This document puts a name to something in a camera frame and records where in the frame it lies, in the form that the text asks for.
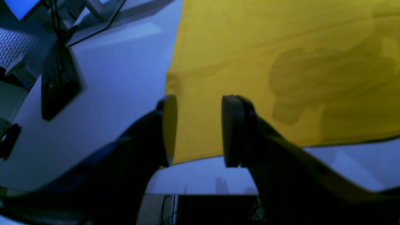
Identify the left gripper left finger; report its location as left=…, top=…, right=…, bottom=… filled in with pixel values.
left=1, top=95, right=178, bottom=225

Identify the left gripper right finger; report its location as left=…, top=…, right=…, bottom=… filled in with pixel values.
left=221, top=95, right=400, bottom=225

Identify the yellow T-shirt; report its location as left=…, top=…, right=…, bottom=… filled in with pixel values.
left=166, top=0, right=400, bottom=163

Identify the black keyboard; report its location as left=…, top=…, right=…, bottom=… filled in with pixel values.
left=41, top=40, right=82, bottom=121

